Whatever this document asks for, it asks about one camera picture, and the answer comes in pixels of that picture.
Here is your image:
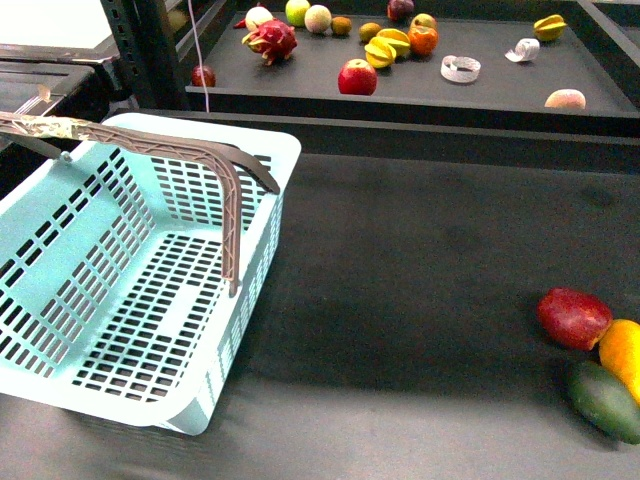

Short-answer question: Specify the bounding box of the light blue plastic basket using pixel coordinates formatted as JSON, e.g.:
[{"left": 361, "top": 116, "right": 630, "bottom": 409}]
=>
[{"left": 1, "top": 113, "right": 301, "bottom": 435}]

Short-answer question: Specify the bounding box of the yellow mango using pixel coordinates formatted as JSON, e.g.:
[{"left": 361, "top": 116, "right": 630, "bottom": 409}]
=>
[{"left": 598, "top": 319, "right": 639, "bottom": 403}]

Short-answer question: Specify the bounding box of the red mango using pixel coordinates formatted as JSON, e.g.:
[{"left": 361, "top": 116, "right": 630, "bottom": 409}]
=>
[{"left": 536, "top": 287, "right": 613, "bottom": 352}]

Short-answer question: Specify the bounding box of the green mango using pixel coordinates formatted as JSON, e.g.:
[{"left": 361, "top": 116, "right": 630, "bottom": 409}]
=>
[{"left": 567, "top": 361, "right": 639, "bottom": 445}]

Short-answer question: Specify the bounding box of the yellow star fruit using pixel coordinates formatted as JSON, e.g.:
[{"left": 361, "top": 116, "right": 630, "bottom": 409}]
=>
[
  {"left": 376, "top": 28, "right": 411, "bottom": 57},
  {"left": 533, "top": 14, "right": 567, "bottom": 42},
  {"left": 364, "top": 37, "right": 397, "bottom": 69}
]

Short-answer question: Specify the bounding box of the small dark red apple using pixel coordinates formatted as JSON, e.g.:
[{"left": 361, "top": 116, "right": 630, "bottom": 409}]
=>
[{"left": 191, "top": 65, "right": 216, "bottom": 87}]

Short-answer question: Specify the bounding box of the pink dragon fruit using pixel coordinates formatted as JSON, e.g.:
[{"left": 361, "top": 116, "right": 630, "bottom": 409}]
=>
[{"left": 242, "top": 19, "right": 298, "bottom": 66}]

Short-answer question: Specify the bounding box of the brown kiwi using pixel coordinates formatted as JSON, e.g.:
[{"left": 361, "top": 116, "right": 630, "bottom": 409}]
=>
[
  {"left": 358, "top": 22, "right": 382, "bottom": 44},
  {"left": 330, "top": 16, "right": 352, "bottom": 36}
]

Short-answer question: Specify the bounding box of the beige round melon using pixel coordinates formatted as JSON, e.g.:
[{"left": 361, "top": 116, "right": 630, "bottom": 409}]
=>
[{"left": 304, "top": 5, "right": 332, "bottom": 34}]

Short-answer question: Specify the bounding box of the orange persimmon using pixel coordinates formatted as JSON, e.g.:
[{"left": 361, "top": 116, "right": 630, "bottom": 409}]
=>
[{"left": 408, "top": 26, "right": 439, "bottom": 56}]

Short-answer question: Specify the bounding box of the green apple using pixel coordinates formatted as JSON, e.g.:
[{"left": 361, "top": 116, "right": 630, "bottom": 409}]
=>
[{"left": 285, "top": 0, "right": 311, "bottom": 27}]

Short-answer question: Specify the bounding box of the white round fruit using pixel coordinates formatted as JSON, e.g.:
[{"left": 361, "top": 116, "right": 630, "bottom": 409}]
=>
[{"left": 244, "top": 6, "right": 274, "bottom": 32}]

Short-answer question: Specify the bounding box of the red yellow apple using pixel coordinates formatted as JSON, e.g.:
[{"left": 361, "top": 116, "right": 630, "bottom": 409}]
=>
[{"left": 410, "top": 13, "right": 438, "bottom": 30}]

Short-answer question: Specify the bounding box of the dark purple fruit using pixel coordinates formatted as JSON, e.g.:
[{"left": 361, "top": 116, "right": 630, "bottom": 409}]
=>
[{"left": 386, "top": 0, "right": 415, "bottom": 22}]

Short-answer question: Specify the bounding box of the black display tray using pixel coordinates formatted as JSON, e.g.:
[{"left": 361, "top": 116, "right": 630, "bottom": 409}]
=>
[{"left": 186, "top": 2, "right": 639, "bottom": 138}]

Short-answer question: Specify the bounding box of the pale peach fruit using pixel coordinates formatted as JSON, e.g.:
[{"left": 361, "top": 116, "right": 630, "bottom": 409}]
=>
[{"left": 544, "top": 89, "right": 586, "bottom": 110}]

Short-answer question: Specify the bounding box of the yellow star fruit far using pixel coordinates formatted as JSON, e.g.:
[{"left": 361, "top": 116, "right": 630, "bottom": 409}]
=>
[{"left": 533, "top": 14, "right": 567, "bottom": 42}]

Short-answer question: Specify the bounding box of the white cable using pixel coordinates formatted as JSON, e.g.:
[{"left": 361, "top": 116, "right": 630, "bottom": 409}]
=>
[{"left": 186, "top": 0, "right": 213, "bottom": 114}]

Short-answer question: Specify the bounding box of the black metal shelf post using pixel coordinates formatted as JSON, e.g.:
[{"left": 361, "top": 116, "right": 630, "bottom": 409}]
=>
[{"left": 100, "top": 0, "right": 189, "bottom": 110}]

